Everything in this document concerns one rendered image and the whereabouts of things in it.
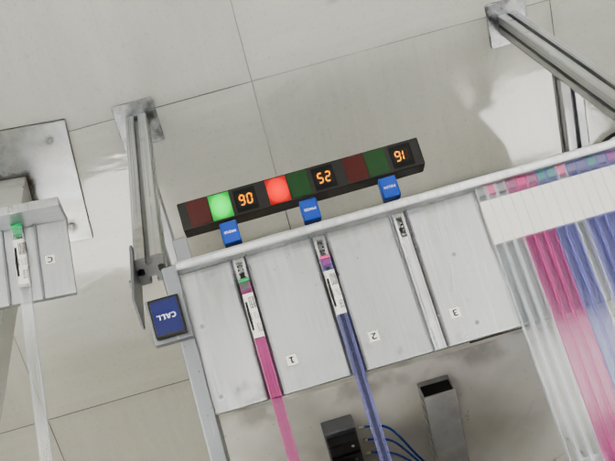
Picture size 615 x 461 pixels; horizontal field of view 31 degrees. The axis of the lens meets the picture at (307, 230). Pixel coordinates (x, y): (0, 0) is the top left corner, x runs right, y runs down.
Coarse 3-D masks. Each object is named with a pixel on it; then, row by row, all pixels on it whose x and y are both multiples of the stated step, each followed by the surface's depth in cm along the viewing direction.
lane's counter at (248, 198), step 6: (252, 186) 150; (234, 192) 150; (240, 192) 150; (246, 192) 150; (252, 192) 150; (234, 198) 149; (240, 198) 149; (246, 198) 149; (252, 198) 149; (240, 204) 149; (246, 204) 149; (252, 204) 149; (258, 204) 149; (240, 210) 149
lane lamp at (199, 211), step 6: (204, 198) 149; (186, 204) 149; (192, 204) 149; (198, 204) 149; (204, 204) 149; (192, 210) 149; (198, 210) 149; (204, 210) 149; (192, 216) 149; (198, 216) 149; (204, 216) 149; (210, 216) 149; (192, 222) 149; (198, 222) 149; (204, 222) 148
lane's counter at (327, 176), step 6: (318, 168) 150; (324, 168) 150; (330, 168) 150; (312, 174) 150; (318, 174) 150; (324, 174) 150; (330, 174) 150; (318, 180) 150; (324, 180) 150; (330, 180) 150; (336, 180) 150; (318, 186) 150; (324, 186) 150; (330, 186) 150
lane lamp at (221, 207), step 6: (222, 192) 150; (210, 198) 149; (216, 198) 149; (222, 198) 149; (228, 198) 149; (210, 204) 149; (216, 204) 149; (222, 204) 149; (228, 204) 149; (210, 210) 149; (216, 210) 149; (222, 210) 149; (228, 210) 149; (216, 216) 149; (222, 216) 149; (228, 216) 149
